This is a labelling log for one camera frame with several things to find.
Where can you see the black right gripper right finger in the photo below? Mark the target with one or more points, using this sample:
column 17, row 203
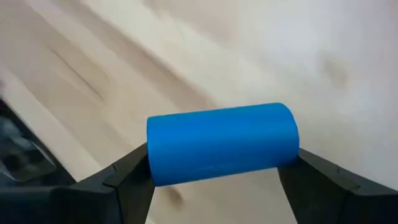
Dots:
column 339, row 196

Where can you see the blue long cylinder block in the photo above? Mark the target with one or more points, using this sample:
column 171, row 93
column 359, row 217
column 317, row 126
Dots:
column 222, row 143

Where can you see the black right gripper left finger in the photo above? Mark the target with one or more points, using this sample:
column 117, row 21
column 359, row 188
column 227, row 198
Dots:
column 102, row 199

